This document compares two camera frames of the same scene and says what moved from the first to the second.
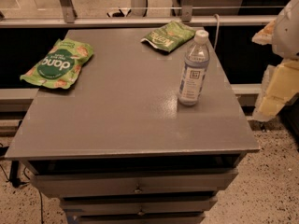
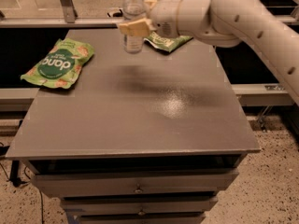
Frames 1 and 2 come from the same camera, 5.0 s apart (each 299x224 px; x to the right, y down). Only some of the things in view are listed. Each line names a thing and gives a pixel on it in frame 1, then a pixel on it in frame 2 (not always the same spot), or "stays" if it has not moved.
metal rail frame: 66,17 stays
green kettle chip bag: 170,36 stays
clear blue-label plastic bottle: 197,62 to 134,8
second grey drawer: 138,205 stays
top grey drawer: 135,181 stays
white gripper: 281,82 to 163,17
